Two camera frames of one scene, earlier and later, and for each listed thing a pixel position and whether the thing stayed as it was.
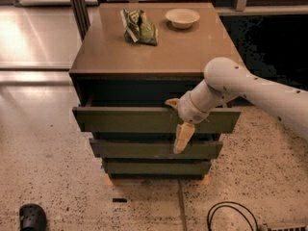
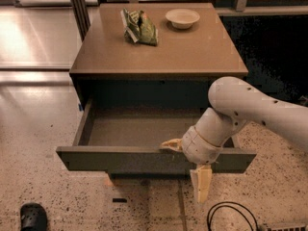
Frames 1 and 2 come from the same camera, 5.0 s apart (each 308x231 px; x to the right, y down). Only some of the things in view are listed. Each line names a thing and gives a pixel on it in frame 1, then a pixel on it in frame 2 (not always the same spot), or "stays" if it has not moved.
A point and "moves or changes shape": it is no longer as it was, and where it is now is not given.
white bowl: [182, 18] stays
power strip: [285, 226] stays
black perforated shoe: [32, 218] stays
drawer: [146, 120] moves or changes shape
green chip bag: [138, 27] stays
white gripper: [188, 111] -> [198, 146]
